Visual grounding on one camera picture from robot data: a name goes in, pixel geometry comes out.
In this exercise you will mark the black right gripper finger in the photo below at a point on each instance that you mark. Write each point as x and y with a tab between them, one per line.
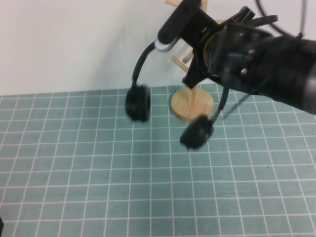
172	22

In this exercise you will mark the grey-tipped right gripper finger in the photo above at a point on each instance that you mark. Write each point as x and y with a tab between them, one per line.
165	47

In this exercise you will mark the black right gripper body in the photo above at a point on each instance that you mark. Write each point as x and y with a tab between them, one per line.
195	29

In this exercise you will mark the black over-ear headphones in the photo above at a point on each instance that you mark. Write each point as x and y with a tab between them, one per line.
138	103

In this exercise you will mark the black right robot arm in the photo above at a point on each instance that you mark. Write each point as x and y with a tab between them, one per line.
279	66

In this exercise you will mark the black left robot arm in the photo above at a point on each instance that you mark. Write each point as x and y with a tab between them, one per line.
1	223

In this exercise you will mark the wooden peg tree stand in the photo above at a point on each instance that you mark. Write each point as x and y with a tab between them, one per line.
187	103

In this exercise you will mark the green white-grid tablecloth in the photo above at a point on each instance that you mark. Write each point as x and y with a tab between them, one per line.
98	172

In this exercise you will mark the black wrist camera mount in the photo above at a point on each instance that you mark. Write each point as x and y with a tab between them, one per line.
240	16

